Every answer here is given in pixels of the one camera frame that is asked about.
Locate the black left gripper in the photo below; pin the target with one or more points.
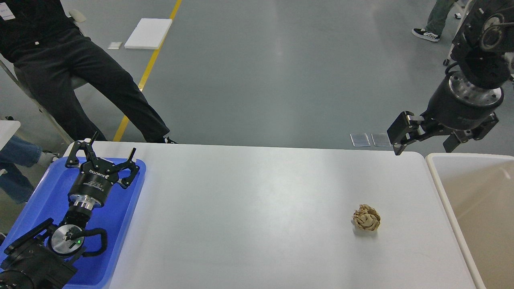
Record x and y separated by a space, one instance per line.
92 182

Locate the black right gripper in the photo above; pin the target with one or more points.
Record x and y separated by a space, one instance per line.
458 106

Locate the brown paper ball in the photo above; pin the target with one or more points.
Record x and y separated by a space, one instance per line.
366 218

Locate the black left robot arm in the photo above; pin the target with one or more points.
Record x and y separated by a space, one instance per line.
71 233

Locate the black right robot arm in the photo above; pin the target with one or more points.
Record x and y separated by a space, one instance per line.
481 41

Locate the clear floor plate right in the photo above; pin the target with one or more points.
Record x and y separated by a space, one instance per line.
380 140

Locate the clear floor plate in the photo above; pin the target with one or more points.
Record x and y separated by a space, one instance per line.
360 140
380 140

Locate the blue plastic tray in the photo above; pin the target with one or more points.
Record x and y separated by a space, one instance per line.
50 201

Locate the clear floor plate left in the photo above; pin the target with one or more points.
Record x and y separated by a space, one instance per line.
360 140

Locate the beige plastic bin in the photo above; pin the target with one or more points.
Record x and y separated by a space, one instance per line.
477 193

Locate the person in blue jeans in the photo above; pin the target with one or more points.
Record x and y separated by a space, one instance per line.
19 152

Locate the white side table corner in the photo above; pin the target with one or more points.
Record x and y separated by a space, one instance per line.
7 130

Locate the person with checkered sneaker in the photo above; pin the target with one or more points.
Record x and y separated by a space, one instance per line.
436 21

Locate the small white floor card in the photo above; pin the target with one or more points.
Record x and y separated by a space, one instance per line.
114 45

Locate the person in black clothes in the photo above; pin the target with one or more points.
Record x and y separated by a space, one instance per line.
48 48

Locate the white foam board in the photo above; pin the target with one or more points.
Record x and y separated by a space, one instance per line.
149 33

